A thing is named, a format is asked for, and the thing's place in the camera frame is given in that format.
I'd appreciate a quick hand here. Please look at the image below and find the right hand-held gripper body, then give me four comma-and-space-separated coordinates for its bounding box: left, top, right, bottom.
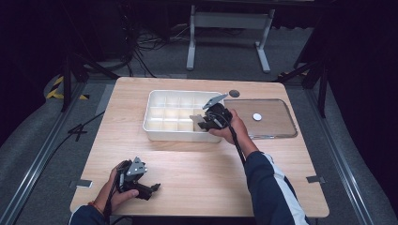
201, 92, 235, 130

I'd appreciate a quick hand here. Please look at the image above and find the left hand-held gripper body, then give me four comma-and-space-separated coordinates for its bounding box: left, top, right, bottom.
115, 156, 149, 194

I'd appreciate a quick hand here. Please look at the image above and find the white divided storage box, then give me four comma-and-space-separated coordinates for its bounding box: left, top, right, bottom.
142, 89, 227, 143

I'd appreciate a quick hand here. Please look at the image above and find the person's right hand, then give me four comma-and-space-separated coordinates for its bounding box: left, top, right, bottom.
207, 108, 252, 147

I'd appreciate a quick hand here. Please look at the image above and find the person's left hand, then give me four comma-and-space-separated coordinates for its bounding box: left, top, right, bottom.
93, 162, 141, 215

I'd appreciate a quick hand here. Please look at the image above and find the grey tape piece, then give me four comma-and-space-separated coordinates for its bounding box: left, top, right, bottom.
69, 178, 94, 189
305, 175, 327, 185

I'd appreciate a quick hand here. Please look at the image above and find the clear plastic box lid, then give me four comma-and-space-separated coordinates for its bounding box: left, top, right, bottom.
222, 98, 299, 141

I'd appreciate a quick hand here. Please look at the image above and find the black tape floor mark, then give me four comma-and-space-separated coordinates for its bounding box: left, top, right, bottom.
67, 123, 88, 143

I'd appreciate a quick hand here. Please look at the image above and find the black tripod stand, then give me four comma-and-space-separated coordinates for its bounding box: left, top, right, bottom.
271, 57, 330, 119
59, 51, 120, 113

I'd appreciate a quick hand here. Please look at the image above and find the yellow black hazard tape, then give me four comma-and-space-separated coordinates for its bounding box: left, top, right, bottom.
45, 75, 91, 101

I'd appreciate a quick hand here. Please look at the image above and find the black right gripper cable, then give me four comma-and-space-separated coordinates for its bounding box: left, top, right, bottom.
209, 112, 248, 167

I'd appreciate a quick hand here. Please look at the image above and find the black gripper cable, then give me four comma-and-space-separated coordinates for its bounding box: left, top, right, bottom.
209, 112, 248, 167
102, 170, 126, 223

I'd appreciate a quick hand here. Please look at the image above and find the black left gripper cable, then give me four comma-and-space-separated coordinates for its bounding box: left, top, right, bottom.
102, 170, 126, 223

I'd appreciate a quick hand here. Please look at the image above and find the red bracelet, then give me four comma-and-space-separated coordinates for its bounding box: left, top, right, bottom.
87, 201, 105, 216

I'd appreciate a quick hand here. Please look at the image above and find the black floor cable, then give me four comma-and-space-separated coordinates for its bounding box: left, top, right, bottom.
37, 110, 106, 167

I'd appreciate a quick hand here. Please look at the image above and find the aluminium floor rail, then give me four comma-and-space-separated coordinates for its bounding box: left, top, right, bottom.
303, 88, 378, 225
0, 80, 89, 225

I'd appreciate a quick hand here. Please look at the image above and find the white metal table frame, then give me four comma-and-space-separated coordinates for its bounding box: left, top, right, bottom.
186, 4, 277, 75

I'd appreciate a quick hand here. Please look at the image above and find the bundle of floor cables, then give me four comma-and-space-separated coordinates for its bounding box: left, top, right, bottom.
123, 22, 191, 79

